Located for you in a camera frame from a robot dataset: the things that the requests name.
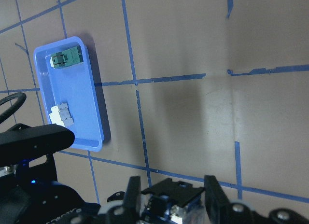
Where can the green terminal block component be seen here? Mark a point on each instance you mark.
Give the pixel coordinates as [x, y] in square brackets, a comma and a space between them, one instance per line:
[66, 58]

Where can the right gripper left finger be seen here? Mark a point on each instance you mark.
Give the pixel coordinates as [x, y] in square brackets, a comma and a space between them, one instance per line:
[132, 198]

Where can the white electrical component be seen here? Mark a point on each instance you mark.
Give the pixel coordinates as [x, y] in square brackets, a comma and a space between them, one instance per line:
[61, 116]

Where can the blue plastic tray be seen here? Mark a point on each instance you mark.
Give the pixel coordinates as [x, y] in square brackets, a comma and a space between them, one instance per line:
[73, 85]

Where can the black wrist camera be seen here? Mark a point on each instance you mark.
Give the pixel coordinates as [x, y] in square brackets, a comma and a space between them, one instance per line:
[33, 142]

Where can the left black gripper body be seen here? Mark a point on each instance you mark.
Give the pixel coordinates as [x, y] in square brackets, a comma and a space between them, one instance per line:
[32, 195]

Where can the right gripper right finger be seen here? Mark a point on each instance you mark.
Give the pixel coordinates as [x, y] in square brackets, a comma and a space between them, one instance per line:
[216, 201]

